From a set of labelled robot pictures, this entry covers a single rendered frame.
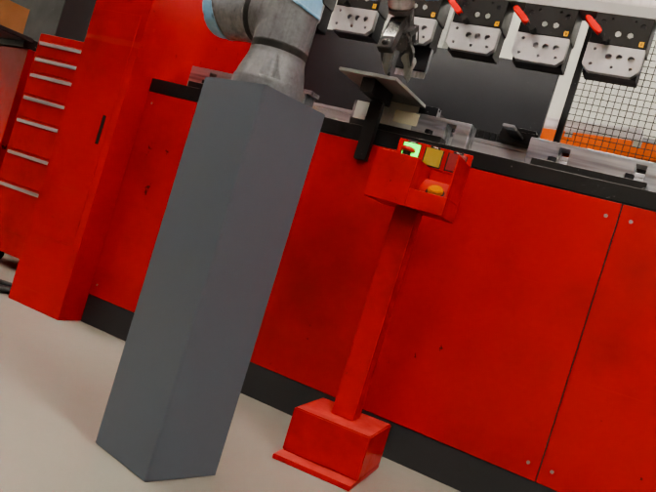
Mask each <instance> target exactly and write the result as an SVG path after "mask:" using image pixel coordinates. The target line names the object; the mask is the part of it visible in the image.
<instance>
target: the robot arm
mask: <svg viewBox="0 0 656 492"><path fill-rule="evenodd" d="M388 6H389V14H390V15H392V16H394V17H391V18H390V19H389V22H388V24H387V26H386V28H385V30H384V32H383V34H382V37H381V39H380V41H379V43H378V45H377V49H378V52H381V60H382V64H383V69H384V72H385V75H387V76H390V67H391V62H392V61H393V59H394V53H393V51H394V50H396V51H399V52H400V53H402V52H403V51H404V50H405V54H404V55H403V56H402V57H401V61H402V62H403V65H404V68H403V70H404V79H405V80H406V82H409V80H410V78H411V75H412V71H413V68H414V67H415V65H416V58H414V56H415V49H414V47H413V44H414V43H415V45H417V44H418V43H419V26H418V25H416V24H414V6H415V0H388ZM322 7H323V2H322V0H203V1H202V12H203V14H204V20H205V22H206V24H207V26H208V28H209V29H210V31H211V32H212V33H213V34H214V35H216V36H217V37H220V38H223V39H226V40H228V41H240V42H247V43H251V46H250V49H249V51H248V53H247V54H246V56H245V57H244V59H243V60H242V61H241V63H240V64H239V66H238V67H237V68H236V70H235V71H234V72H233V74H232V77H231V80H236V81H243V82H251V83H258V84H265V85H268V86H269V87H271V88H273V89H275V90H277V91H279V92H281V93H282V94H284V95H286V96H288V97H290V98H292V99H294V100H296V101H298V102H300V103H303V102H304V98H305V94H304V83H305V66H306V62H307V59H308V53H309V50H310V47H311V44H312V40H313V37H314V34H315V31H316V28H317V25H318V22H319V21H320V15H321V11H322ZM414 26H416V27H414ZM417 31H418V38H417V40H416V32H417Z"/></svg>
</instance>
